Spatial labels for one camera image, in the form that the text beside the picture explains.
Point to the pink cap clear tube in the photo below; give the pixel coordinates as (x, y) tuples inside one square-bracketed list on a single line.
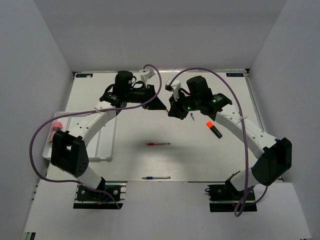
[(55, 127)]

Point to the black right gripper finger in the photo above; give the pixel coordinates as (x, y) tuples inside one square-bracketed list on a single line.
[(180, 116), (171, 112)]

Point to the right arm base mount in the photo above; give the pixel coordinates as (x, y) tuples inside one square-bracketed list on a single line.
[(224, 200)]

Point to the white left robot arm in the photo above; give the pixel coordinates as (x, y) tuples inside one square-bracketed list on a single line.
[(69, 148)]

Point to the white divided plastic tray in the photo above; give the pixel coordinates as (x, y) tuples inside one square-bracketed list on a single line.
[(101, 146)]

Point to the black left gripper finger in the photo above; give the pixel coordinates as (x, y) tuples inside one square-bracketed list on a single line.
[(151, 93), (154, 105)]

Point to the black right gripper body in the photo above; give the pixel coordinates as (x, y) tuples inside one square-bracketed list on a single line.
[(184, 105)]

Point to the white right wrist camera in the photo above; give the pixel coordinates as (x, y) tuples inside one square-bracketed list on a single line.
[(173, 86)]

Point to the blue ballpoint pen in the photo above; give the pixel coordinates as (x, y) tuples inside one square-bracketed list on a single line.
[(156, 178)]

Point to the red gel pen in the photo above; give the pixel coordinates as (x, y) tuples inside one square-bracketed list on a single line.
[(157, 143)]

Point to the orange cap black highlighter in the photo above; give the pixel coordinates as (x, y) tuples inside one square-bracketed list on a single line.
[(213, 128)]

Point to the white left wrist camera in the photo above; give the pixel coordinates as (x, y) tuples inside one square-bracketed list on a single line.
[(147, 75)]

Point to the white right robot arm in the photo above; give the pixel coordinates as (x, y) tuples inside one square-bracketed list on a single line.
[(273, 155)]

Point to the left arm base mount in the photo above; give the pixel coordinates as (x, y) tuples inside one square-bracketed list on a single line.
[(89, 200)]

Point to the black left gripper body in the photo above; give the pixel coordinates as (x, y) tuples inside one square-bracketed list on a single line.
[(136, 96)]

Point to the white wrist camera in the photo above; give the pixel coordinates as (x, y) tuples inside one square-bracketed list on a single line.
[(173, 86), (147, 75)]

